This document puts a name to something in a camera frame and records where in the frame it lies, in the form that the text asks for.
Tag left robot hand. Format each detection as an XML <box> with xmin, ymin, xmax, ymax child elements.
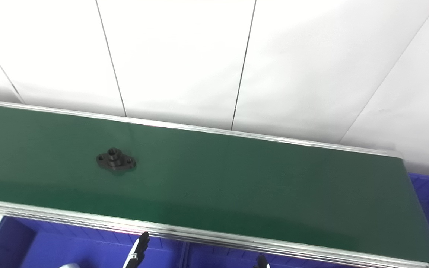
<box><xmin>123</xmin><ymin>231</ymin><xmax>150</xmax><ymax>268</ymax></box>

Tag black flanged machine part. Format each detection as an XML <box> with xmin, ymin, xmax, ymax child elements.
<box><xmin>96</xmin><ymin>147</ymin><xmax>137</xmax><ymax>172</ymax></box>

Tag green conveyor belt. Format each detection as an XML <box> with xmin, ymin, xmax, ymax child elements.
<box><xmin>0</xmin><ymin>99</ymin><xmax>429</xmax><ymax>268</ymax></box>
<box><xmin>0</xmin><ymin>103</ymin><xmax>429</xmax><ymax>265</ymax></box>

